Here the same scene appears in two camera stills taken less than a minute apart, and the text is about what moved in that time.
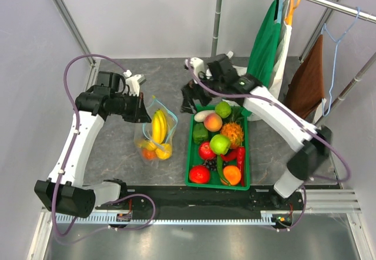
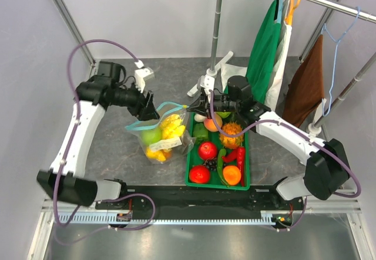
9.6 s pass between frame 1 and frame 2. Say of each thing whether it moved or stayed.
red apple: stayed
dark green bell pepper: stayed
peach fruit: stayed
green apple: moved
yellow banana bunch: moved
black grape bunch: stayed
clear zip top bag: moved
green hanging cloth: stayed
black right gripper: moved
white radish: stayed
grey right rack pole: stayed
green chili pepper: stayed
